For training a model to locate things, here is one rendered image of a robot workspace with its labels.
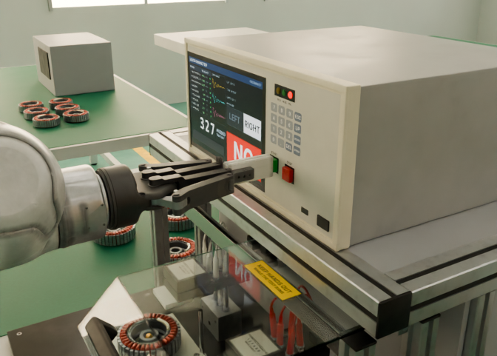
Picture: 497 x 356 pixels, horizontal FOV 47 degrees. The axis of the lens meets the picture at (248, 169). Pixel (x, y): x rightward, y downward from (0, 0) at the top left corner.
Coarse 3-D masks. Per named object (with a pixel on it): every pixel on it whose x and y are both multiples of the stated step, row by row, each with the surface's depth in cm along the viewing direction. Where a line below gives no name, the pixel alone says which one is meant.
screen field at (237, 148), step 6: (228, 132) 89; (228, 138) 89; (234, 138) 87; (240, 138) 86; (228, 144) 90; (234, 144) 88; (240, 144) 86; (246, 144) 84; (228, 150) 90; (234, 150) 88; (240, 150) 86; (246, 150) 85; (252, 150) 83; (258, 150) 82; (228, 156) 90; (234, 156) 88; (240, 156) 87; (246, 156) 85; (258, 180) 83
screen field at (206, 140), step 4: (196, 132) 100; (196, 136) 100; (200, 136) 98; (204, 136) 97; (200, 140) 99; (204, 140) 97; (208, 140) 96; (212, 140) 95; (208, 144) 96; (212, 144) 95; (216, 144) 94; (212, 148) 95; (216, 148) 94; (220, 148) 92; (220, 152) 93
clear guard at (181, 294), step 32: (192, 256) 78; (224, 256) 78; (256, 256) 78; (128, 288) 71; (160, 288) 71; (192, 288) 71; (224, 288) 71; (256, 288) 71; (128, 320) 67; (160, 320) 64; (192, 320) 64; (224, 320) 64; (256, 320) 64; (288, 320) 64; (320, 320) 64; (352, 320) 64; (96, 352) 67; (128, 352) 63; (160, 352) 60; (192, 352) 59; (224, 352) 59; (256, 352) 59; (288, 352) 59
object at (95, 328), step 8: (96, 320) 65; (88, 328) 65; (96, 328) 64; (104, 328) 64; (112, 328) 66; (96, 336) 63; (104, 336) 62; (112, 336) 66; (96, 344) 62; (104, 344) 61; (112, 344) 61; (104, 352) 60; (112, 352) 60
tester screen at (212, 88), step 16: (192, 64) 96; (208, 64) 91; (192, 80) 97; (208, 80) 92; (224, 80) 87; (240, 80) 82; (256, 80) 79; (192, 96) 98; (208, 96) 93; (224, 96) 88; (240, 96) 83; (256, 96) 79; (192, 112) 100; (208, 112) 94; (224, 112) 89; (256, 112) 80; (192, 128) 101; (224, 128) 90; (224, 144) 91; (256, 144) 82; (224, 160) 92
